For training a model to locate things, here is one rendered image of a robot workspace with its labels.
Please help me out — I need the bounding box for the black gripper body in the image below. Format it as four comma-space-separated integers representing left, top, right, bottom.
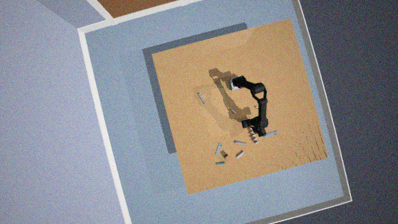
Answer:
241, 118, 256, 129

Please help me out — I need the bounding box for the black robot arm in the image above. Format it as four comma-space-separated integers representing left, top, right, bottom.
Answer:
232, 75, 269, 137

